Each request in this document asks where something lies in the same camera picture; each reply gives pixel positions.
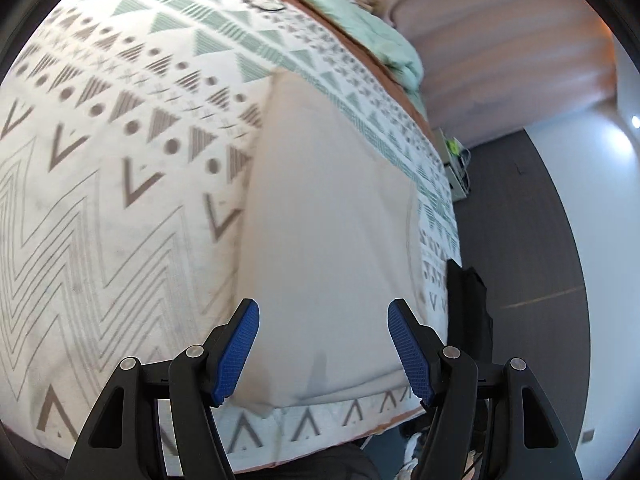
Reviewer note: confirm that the white nightstand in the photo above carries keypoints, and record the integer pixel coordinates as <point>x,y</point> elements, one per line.
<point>457,175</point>

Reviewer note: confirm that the small green item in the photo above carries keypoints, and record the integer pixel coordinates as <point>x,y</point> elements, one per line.
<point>454,147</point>

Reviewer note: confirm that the patterned bed blanket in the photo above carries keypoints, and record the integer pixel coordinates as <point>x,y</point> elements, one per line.
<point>100,210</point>

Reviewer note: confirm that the mint green quilt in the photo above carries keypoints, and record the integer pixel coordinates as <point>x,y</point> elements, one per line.
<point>380,35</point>

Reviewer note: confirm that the wall socket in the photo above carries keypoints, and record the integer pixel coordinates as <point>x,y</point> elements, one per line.
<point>588,436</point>

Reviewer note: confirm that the pink curtain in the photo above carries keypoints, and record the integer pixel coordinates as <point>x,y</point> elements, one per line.
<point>500,50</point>

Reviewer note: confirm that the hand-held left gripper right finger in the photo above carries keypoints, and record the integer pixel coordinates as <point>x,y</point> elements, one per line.
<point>407,355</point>

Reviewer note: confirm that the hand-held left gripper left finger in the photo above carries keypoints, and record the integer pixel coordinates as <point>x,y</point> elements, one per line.
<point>237,355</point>

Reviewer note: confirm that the white shoe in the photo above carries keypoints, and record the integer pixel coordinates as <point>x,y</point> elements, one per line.
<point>414,452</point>

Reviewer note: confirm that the beige jacket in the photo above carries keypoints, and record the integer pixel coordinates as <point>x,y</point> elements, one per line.
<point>325,235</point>

